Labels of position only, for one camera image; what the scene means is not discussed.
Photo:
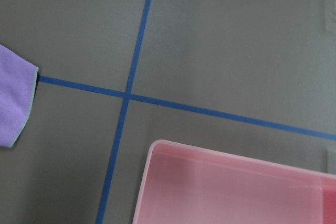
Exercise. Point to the purple microfiber cloth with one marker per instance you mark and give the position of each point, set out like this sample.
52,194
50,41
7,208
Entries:
18,84

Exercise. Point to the pink plastic bin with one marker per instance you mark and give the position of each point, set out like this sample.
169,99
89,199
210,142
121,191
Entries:
187,184

